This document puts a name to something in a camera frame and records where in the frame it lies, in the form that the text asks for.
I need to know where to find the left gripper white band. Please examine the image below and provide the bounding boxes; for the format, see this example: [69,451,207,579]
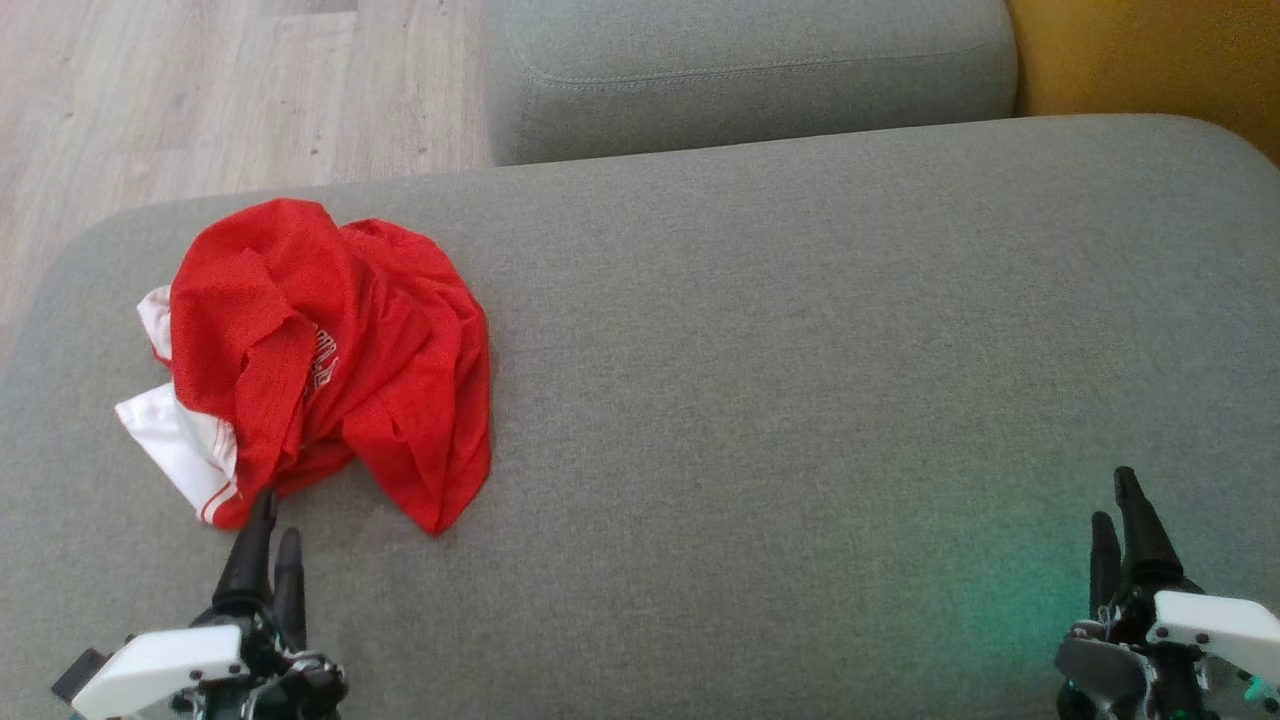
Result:
[72,488,347,720]

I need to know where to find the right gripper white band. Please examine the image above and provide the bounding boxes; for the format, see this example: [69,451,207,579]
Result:
[1055,466,1280,720]

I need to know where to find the red basketball jersey shirt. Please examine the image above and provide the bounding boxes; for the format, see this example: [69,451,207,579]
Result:
[115,198,492,536]

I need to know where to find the large grey sofa seat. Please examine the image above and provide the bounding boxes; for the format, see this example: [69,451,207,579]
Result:
[0,113,1280,720]

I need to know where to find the grey sofa cushion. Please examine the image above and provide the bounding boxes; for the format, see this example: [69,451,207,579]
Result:
[483,0,1019,167]

